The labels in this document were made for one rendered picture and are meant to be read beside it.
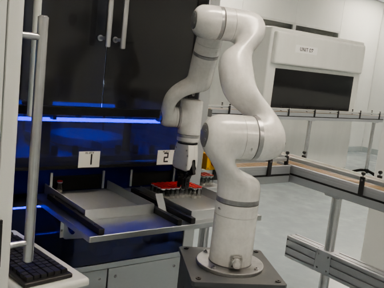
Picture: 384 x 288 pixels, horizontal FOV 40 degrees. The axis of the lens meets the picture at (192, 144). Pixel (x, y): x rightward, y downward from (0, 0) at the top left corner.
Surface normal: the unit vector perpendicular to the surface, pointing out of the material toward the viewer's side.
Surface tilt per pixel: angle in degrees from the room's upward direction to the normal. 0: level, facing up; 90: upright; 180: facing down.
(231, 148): 95
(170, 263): 90
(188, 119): 90
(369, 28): 90
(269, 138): 80
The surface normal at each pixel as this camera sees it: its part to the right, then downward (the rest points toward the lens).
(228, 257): -0.18, 0.13
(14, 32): 0.69, 0.18
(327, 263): -0.79, 0.00
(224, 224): -0.59, 0.06
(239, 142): 0.29, 0.20
